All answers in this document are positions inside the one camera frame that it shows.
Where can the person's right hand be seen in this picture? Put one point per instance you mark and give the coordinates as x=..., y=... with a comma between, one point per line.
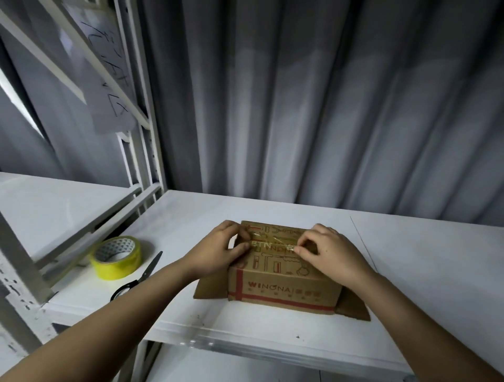
x=338, y=256

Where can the person's right forearm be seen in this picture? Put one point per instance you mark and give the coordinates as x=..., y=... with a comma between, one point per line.
x=441, y=330

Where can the person's left hand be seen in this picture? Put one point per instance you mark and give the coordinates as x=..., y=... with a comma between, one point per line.
x=216, y=252

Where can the white metal shelf rack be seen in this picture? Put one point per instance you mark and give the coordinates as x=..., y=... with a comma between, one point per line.
x=146, y=118

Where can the black scissors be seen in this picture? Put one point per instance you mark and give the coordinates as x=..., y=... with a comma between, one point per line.
x=138, y=282

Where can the printed brown cardboard box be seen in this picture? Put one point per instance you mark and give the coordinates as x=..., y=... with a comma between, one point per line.
x=275, y=287

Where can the yellow tape roll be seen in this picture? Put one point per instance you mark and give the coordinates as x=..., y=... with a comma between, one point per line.
x=116, y=258

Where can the person's left forearm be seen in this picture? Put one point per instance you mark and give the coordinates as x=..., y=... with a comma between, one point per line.
x=102, y=330

